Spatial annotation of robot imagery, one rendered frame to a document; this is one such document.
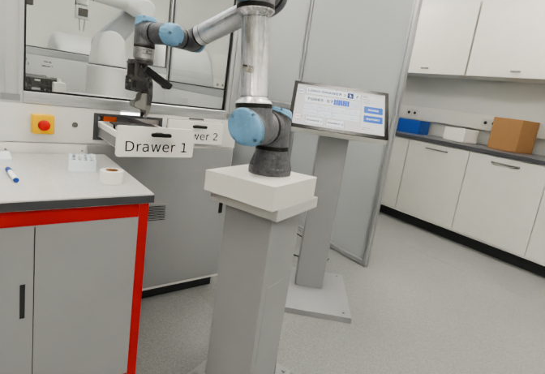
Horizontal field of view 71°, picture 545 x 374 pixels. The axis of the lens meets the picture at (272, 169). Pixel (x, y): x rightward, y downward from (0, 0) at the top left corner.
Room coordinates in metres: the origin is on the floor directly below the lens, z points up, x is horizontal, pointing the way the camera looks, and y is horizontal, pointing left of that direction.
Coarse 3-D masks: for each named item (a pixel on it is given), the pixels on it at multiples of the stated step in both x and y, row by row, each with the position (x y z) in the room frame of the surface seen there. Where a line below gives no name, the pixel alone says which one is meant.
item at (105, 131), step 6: (102, 126) 1.52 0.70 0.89; (108, 126) 1.48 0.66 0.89; (156, 126) 1.71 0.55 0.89; (102, 132) 1.50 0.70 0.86; (108, 132) 1.45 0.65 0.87; (114, 132) 1.38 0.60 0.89; (102, 138) 1.51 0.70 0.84; (108, 138) 1.44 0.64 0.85; (114, 138) 1.37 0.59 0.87; (114, 144) 1.37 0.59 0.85
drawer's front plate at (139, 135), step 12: (120, 132) 1.30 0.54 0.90; (132, 132) 1.32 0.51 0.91; (144, 132) 1.35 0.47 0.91; (168, 132) 1.41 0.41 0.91; (180, 132) 1.44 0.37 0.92; (192, 132) 1.47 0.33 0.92; (120, 144) 1.30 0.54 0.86; (132, 144) 1.33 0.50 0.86; (168, 144) 1.41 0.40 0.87; (180, 144) 1.44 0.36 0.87; (192, 144) 1.47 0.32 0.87; (120, 156) 1.30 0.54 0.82; (132, 156) 1.33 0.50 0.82; (144, 156) 1.36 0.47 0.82; (156, 156) 1.38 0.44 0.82; (168, 156) 1.41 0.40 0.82; (180, 156) 1.44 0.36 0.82
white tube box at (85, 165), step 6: (72, 156) 1.31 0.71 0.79; (84, 156) 1.33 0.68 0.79; (72, 162) 1.23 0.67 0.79; (78, 162) 1.24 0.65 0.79; (84, 162) 1.25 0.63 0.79; (90, 162) 1.26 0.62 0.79; (96, 162) 1.26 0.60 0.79; (72, 168) 1.23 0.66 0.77; (78, 168) 1.24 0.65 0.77; (84, 168) 1.25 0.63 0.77; (90, 168) 1.26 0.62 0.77; (96, 168) 1.27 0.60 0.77
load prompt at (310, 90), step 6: (306, 90) 2.11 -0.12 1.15; (312, 90) 2.11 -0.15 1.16; (318, 90) 2.11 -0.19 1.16; (324, 90) 2.12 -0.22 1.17; (330, 90) 2.12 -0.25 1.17; (336, 90) 2.12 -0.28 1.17; (330, 96) 2.09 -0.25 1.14; (336, 96) 2.09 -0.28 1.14; (342, 96) 2.10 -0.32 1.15; (348, 96) 2.10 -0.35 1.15; (354, 96) 2.10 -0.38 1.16; (360, 96) 2.10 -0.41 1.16
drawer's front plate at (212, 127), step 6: (168, 120) 1.75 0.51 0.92; (174, 120) 1.76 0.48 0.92; (180, 120) 1.77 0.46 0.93; (186, 120) 1.80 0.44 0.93; (168, 126) 1.74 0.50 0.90; (174, 126) 1.76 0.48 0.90; (180, 126) 1.78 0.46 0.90; (186, 126) 1.79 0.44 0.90; (192, 126) 1.81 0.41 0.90; (210, 126) 1.87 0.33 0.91; (216, 126) 1.89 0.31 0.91; (222, 126) 1.92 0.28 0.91; (198, 132) 1.84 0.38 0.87; (204, 132) 1.86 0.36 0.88; (210, 132) 1.88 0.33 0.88; (216, 132) 1.90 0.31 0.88; (222, 132) 1.92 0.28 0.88; (198, 138) 1.84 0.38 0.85; (204, 138) 1.86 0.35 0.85; (210, 138) 1.88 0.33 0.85; (216, 138) 1.90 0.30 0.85
